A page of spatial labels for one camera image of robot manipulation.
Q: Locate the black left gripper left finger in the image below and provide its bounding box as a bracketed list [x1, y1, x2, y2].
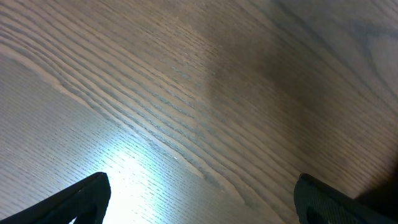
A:
[1, 172, 111, 224]

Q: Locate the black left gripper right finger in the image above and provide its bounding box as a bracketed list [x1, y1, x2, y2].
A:
[294, 174, 397, 224]

